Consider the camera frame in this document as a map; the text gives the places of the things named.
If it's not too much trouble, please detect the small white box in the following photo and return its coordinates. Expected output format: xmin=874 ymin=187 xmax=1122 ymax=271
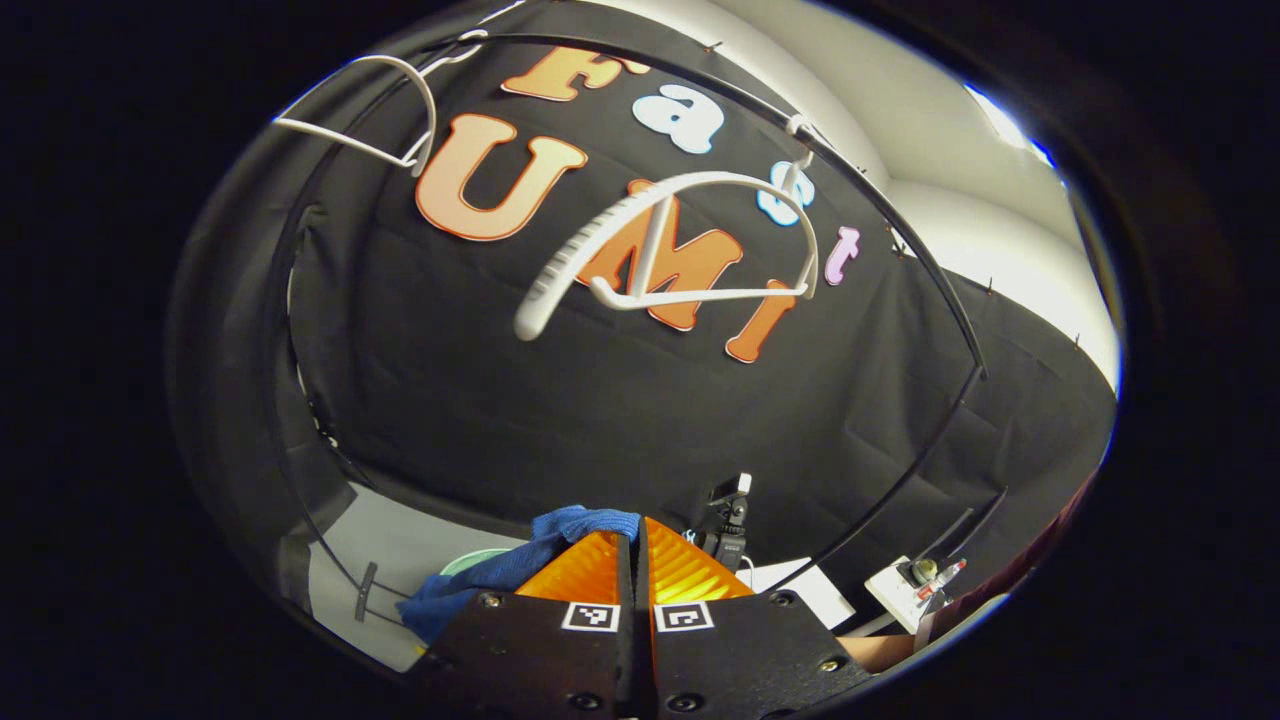
xmin=865 ymin=555 xmax=966 ymax=633

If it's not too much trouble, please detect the blue corduroy jacket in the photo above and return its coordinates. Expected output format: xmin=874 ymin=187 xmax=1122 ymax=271
xmin=396 ymin=505 xmax=642 ymax=646

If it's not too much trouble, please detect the green laundry hamper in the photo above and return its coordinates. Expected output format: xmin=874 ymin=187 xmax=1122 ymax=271
xmin=440 ymin=546 xmax=513 ymax=578

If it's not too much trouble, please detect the white plastic hanger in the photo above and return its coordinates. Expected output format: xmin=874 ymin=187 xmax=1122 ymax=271
xmin=512 ymin=113 xmax=823 ymax=343
xmin=270 ymin=28 xmax=493 ymax=181

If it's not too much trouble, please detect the white flat panel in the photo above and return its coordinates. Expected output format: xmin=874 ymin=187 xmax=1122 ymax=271
xmin=745 ymin=560 xmax=857 ymax=629

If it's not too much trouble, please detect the red capped pen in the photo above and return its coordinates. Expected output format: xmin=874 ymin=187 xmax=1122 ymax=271
xmin=915 ymin=559 xmax=969 ymax=601

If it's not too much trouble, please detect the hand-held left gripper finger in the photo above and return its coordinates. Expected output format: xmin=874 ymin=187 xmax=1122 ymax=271
xmin=638 ymin=516 xmax=873 ymax=720
xmin=418 ymin=530 xmax=641 ymax=720

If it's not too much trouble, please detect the black clothes rack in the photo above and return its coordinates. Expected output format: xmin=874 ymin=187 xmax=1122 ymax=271
xmin=265 ymin=30 xmax=1011 ymax=626

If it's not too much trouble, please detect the small black device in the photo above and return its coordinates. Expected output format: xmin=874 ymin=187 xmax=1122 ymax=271
xmin=690 ymin=472 xmax=754 ymax=571

